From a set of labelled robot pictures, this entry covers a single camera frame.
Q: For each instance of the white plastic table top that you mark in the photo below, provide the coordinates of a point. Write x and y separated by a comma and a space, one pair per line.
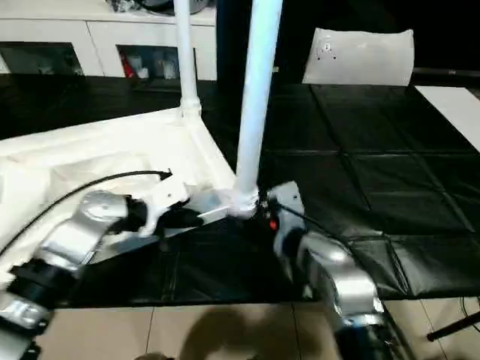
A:
93, 150

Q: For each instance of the red packet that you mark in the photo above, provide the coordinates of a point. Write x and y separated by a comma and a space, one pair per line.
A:
127, 65

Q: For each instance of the dark robot left foot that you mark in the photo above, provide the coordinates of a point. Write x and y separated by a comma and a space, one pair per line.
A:
150, 357

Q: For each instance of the black tangled items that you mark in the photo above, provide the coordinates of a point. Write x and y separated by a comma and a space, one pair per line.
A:
122, 4

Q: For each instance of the white flat board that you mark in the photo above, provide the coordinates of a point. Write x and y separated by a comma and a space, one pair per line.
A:
450, 108

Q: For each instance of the white bag with round fitting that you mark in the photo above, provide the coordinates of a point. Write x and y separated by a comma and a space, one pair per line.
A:
367, 56

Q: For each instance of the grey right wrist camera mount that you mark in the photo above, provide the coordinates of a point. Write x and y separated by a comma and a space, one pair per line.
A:
288, 202

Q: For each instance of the white glass-door cabinet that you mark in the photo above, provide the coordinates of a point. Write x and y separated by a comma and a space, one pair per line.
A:
56, 33

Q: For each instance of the black table mat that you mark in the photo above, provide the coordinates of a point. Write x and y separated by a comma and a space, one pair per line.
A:
375, 168

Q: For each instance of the black metal stand leg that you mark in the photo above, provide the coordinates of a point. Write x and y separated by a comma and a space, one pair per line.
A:
455, 327

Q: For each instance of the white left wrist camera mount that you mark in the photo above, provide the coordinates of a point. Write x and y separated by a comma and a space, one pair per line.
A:
165, 195

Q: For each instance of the black box with gold label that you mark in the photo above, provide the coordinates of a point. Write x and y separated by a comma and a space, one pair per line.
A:
292, 41

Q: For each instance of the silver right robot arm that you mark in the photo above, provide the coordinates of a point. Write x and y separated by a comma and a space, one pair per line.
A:
345, 277

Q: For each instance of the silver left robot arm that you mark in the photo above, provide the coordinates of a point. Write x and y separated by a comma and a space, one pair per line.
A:
82, 225

